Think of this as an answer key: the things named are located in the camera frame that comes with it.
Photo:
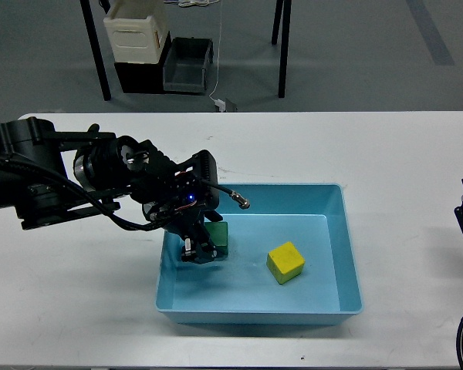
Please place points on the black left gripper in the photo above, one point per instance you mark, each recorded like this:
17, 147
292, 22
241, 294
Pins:
181, 199

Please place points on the green cube block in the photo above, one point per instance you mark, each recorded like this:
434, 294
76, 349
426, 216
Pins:
218, 232

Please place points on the yellow cube block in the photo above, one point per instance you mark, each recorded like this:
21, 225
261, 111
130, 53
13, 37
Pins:
285, 262

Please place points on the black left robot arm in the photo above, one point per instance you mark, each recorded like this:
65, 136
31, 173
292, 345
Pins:
51, 177

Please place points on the light blue plastic tray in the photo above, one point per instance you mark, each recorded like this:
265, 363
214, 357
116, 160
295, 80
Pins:
241, 289

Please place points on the white power adapter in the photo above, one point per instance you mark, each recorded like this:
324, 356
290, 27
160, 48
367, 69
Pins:
220, 105

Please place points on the grey plastic bin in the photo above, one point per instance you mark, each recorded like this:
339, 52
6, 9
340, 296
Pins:
186, 66

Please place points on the black crate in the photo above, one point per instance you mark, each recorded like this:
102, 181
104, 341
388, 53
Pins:
143, 78

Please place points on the cream plastic container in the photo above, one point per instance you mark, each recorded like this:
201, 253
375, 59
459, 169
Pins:
137, 31

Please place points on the black table leg right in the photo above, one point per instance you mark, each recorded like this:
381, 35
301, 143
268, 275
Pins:
280, 31

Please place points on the black table leg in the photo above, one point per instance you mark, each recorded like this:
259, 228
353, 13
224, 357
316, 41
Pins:
95, 48
280, 31

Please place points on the black table leg left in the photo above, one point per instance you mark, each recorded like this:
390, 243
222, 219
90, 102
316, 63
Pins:
95, 48

